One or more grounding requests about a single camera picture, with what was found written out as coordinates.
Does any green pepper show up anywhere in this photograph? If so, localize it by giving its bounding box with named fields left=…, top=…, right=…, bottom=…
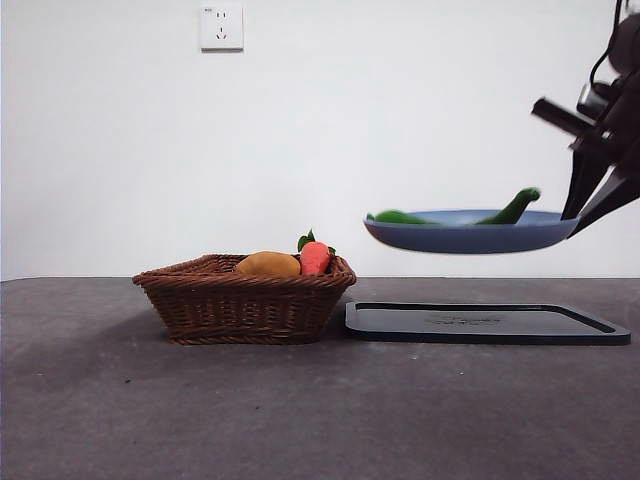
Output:
left=366, top=187, right=542, bottom=227

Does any blue round plate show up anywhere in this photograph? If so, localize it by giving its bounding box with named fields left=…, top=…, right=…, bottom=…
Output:
left=363, top=208, right=581, bottom=255

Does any black flat tray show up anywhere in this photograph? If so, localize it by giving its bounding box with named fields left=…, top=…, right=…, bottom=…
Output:
left=344, top=301, right=632, bottom=346

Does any orange carrot with green leaves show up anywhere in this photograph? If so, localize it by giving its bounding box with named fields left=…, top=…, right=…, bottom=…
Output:
left=297, top=229, right=337, bottom=277

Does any brown wicker basket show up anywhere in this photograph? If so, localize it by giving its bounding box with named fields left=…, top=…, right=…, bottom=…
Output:
left=132, top=253, right=358, bottom=346

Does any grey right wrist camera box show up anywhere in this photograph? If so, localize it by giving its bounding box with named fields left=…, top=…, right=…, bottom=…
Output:
left=577, top=83, right=611, bottom=115

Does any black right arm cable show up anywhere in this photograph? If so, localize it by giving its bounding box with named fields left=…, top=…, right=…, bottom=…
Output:
left=589, top=0, right=626, bottom=86

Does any white wall socket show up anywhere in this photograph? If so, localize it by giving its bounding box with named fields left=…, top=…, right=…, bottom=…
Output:
left=200, top=2, right=245, bottom=52

